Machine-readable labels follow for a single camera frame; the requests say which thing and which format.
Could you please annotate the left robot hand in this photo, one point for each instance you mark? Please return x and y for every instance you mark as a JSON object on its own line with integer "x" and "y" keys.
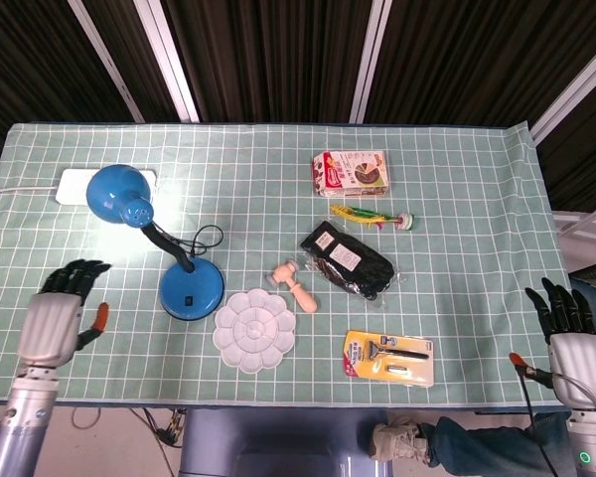
{"x": 62, "y": 313}

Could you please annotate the white flower paint palette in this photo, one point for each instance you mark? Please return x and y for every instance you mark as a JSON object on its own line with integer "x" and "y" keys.
{"x": 254, "y": 330}

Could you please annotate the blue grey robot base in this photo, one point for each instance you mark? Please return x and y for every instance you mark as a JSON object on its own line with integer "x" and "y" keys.
{"x": 285, "y": 442}

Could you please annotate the green checkered tablecloth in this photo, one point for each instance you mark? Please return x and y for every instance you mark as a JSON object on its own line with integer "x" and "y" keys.
{"x": 298, "y": 223}

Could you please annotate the blue desk lamp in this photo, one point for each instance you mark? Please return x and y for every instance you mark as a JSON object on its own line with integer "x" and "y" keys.
{"x": 189, "y": 283}

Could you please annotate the person leg in jeans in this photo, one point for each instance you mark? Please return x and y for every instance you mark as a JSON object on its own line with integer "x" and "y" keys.
{"x": 501, "y": 442}

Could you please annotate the white power strip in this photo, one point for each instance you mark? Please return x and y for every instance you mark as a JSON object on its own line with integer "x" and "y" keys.
{"x": 74, "y": 185}

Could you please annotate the beige toy hammer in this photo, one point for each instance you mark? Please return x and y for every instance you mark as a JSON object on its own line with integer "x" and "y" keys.
{"x": 293, "y": 285}

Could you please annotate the black socks in plastic bag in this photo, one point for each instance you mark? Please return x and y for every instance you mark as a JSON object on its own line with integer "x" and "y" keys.
{"x": 347, "y": 263}

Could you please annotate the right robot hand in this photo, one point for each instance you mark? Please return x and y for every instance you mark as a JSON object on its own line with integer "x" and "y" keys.
{"x": 576, "y": 353}

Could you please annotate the feather shuttlecock toy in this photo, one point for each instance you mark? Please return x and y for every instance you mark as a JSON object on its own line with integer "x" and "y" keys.
{"x": 372, "y": 216}

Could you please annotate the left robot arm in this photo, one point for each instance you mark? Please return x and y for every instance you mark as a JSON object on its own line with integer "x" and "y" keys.
{"x": 22, "y": 422}

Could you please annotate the snack carton box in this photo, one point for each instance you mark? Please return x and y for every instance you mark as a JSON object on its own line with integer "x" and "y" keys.
{"x": 350, "y": 174}

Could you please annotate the razor in yellow blister pack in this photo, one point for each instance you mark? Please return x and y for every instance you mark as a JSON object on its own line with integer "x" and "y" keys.
{"x": 390, "y": 358}

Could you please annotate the beige sneaker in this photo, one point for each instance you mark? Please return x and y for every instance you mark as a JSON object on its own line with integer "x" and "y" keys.
{"x": 395, "y": 439}

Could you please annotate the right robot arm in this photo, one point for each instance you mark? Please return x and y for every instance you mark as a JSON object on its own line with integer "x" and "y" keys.
{"x": 593, "y": 442}

